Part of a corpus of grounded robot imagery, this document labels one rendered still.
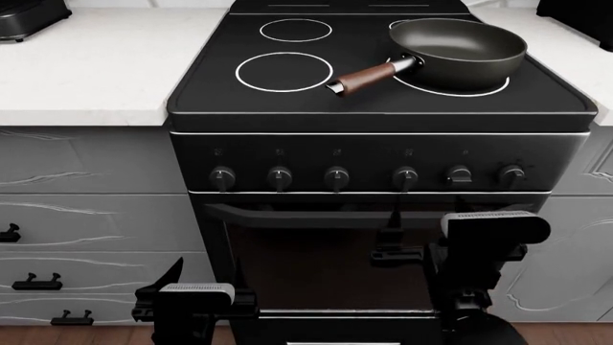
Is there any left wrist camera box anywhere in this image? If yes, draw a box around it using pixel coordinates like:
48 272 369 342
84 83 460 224
158 282 237 306

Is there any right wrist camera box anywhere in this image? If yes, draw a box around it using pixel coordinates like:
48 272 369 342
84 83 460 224
440 210 552 247

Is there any grey panelled drawer front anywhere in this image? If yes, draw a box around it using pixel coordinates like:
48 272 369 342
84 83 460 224
549 124 613 198

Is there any black stove knob with tick marks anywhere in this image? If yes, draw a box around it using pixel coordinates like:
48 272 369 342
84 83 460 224
497 164 527 191

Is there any black electric stove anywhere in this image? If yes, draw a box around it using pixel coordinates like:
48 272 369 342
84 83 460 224
166 0 600 345

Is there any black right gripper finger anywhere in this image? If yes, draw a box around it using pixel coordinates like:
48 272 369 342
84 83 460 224
376 203 405 253

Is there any black drawer handle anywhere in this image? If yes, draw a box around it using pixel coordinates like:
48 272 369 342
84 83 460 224
50 308 95 327
11 271 64 291
0 222 22 243

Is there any grey panelled cabinet door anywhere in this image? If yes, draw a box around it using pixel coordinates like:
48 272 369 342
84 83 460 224
488 195 613 325

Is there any black countertop appliance with feet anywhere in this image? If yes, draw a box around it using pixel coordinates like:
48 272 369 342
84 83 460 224
0 0 74 43

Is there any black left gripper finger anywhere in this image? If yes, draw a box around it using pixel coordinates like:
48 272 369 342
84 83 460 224
159 256 186 288

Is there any black stove bottom drawer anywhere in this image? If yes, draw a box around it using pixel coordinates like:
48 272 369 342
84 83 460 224
228 316 440 345

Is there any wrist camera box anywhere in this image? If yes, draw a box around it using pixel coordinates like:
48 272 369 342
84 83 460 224
158 282 237 306
440 210 552 247

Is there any black half-round stove knob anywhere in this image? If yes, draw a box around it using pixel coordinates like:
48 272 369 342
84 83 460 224
445 164 473 187

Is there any grey cabinet drawer front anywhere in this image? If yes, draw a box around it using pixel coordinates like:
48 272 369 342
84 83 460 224
0 193 201 253
0 296 159 325
0 126 189 196
0 250 217 302

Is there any dark saucepan with wooden handle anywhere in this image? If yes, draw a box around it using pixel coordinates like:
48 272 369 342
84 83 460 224
324 17 529 98

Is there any black boxy countertop appliance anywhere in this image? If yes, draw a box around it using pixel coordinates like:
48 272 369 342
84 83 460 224
535 0 613 51

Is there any black glass oven door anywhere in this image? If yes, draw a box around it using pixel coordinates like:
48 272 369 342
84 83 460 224
188 191 553 321

